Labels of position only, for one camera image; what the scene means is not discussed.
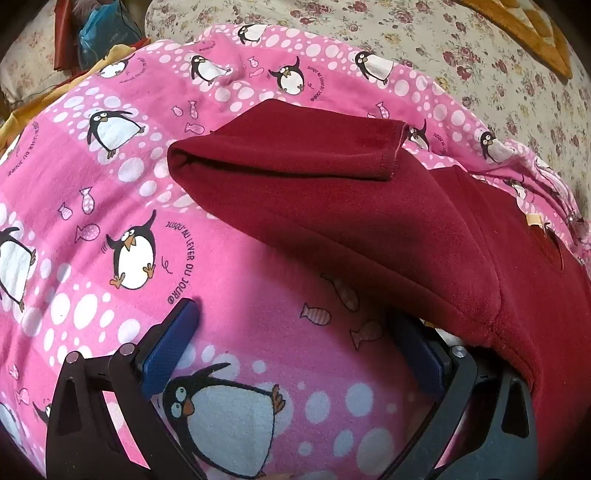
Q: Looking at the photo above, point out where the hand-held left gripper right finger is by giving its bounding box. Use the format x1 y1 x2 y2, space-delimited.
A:
392 315 539 480

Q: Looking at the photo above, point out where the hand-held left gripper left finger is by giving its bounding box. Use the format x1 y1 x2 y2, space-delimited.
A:
45 298 207 480

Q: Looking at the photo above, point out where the dark red fleece garment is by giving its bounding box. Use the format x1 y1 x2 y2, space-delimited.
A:
166 98 591 480

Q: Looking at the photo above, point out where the pink penguin print blanket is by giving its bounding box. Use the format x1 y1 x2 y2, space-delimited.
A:
0 23 591 480

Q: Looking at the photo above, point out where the yellow cloth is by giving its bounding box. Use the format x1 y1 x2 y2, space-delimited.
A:
0 44 139 158

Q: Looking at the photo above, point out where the pale floral pillow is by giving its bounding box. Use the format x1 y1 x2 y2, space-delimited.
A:
0 4 79 112

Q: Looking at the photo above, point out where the blue plastic bag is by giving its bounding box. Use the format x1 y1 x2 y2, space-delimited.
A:
78 0 144 70

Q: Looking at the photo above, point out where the red cloth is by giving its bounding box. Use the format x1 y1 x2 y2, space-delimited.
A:
53 0 81 72

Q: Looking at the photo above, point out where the floral bedsheet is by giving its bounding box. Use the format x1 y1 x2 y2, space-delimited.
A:
145 0 591 185

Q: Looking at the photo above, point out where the orange patterned cushion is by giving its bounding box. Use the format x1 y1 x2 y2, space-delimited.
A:
457 0 575 79

